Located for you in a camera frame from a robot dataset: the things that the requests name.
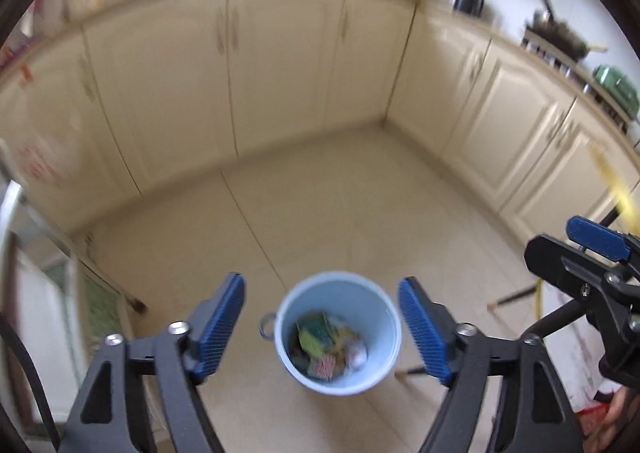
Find blue bin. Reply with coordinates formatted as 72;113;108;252
259;272;403;396

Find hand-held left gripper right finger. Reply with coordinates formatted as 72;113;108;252
397;277;586;453

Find cream base cabinets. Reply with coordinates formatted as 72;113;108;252
0;0;640;244

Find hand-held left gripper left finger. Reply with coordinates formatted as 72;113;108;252
57;272;247;453

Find person's right hand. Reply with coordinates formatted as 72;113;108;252
602;387;640;453

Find yellow snack packet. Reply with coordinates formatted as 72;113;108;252
589;143;638;229

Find black frying pan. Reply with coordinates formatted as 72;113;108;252
522;0;609;62

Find black cable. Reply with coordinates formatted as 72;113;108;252
0;315;62;453

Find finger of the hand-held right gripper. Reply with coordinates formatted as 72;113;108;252
525;234;613;301
567;216;640;264

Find gas stove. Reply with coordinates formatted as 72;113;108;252
520;30;632;134

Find white plastic bag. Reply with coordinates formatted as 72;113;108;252
542;293;608;409

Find black table leg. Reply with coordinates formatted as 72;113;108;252
487;205;623;334

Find green electric cooker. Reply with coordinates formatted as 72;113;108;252
592;64;640;116

